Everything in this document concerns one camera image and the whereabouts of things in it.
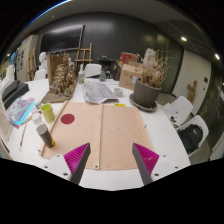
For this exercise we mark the small yellow strip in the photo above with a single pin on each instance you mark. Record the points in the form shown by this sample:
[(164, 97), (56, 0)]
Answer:
[(120, 105)]

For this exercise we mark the flat round red coaster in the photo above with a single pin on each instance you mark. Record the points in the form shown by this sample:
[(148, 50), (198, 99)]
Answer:
[(67, 119)]

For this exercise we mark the black wall screen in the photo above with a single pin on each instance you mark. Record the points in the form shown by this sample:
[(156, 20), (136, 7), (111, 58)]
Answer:
[(61, 38)]

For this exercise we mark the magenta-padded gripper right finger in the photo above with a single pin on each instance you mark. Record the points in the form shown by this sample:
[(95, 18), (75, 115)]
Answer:
[(148, 160)]

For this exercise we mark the white-capped dark-label drink bottle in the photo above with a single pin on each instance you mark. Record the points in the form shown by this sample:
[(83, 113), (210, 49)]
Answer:
[(46, 136)]

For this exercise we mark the white plastic chair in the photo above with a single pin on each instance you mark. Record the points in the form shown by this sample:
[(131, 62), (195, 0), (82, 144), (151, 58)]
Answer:
[(40, 74), (92, 70), (183, 106), (204, 125)]

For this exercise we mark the brown cardboard box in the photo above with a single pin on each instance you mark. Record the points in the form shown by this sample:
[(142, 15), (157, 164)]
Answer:
[(128, 76)]

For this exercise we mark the wooden figure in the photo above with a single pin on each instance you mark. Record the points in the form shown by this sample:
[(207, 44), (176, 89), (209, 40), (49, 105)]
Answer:
[(192, 91)]

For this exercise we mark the grey plant saucer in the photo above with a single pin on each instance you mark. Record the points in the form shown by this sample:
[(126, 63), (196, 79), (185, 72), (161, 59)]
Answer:
[(143, 107)]

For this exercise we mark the white plaster figure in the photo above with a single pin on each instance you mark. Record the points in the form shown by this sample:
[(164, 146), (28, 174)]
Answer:
[(149, 56)]

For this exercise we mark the grey newspaper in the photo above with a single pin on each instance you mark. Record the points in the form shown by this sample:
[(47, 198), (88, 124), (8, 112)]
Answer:
[(98, 91)]

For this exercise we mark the beige shelf cabinet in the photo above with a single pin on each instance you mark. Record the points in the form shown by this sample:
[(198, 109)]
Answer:
[(25, 55)]

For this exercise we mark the golden relief sculpture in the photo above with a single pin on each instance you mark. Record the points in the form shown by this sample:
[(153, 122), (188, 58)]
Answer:
[(61, 78)]

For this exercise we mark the small pale cup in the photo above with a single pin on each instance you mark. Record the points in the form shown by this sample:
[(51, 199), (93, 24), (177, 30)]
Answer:
[(118, 92)]

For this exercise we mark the black backpack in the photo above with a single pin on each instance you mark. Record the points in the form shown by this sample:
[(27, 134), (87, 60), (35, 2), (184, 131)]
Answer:
[(190, 138)]

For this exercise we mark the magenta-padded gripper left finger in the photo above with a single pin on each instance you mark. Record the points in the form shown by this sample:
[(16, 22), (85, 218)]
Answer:
[(75, 160)]

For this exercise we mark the black flat cases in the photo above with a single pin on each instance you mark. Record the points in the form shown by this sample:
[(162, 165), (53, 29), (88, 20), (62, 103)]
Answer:
[(15, 91)]

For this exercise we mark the small white-lidded jar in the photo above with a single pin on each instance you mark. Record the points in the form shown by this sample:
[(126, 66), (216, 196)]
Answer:
[(38, 106)]

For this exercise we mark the white canvas panel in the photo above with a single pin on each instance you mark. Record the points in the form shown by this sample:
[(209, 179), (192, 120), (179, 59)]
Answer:
[(5, 126)]

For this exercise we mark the white green-label squeeze bottle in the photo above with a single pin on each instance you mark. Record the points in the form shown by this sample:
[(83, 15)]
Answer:
[(81, 76)]

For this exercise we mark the dry plant in grey pot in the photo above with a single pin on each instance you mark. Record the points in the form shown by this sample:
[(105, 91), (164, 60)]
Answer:
[(146, 93)]

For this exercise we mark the yellow-green mug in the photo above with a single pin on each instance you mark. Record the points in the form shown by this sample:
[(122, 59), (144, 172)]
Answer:
[(48, 115)]

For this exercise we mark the red box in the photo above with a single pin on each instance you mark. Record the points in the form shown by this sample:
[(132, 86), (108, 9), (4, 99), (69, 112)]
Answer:
[(129, 58)]

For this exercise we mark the thin wooden stick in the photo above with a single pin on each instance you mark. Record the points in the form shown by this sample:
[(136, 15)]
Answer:
[(22, 138)]

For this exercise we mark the white plaster bust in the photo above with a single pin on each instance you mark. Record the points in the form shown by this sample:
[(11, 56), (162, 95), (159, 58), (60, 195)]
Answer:
[(42, 60), (70, 62)]

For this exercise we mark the wooden easel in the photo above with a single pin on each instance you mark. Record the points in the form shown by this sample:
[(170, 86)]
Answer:
[(83, 55), (31, 63)]

